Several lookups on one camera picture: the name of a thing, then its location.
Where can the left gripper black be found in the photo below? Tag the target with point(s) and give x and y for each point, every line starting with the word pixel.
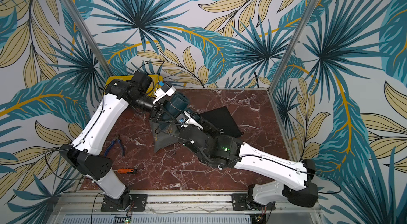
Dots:
pixel 156 114

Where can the grey fabric pouch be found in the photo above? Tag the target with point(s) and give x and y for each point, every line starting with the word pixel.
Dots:
pixel 165 134

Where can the black pouch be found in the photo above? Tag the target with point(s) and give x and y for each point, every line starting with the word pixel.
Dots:
pixel 222 119

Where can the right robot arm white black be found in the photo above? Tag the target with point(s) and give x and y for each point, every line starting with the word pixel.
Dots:
pixel 292 181

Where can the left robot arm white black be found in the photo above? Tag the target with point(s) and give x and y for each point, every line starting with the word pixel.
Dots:
pixel 84 153

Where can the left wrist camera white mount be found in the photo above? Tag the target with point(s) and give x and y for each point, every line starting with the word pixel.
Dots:
pixel 164 90

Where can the orange handled screwdriver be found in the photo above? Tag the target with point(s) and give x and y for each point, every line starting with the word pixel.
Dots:
pixel 126 171

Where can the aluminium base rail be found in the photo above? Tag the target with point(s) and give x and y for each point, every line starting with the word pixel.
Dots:
pixel 179 207

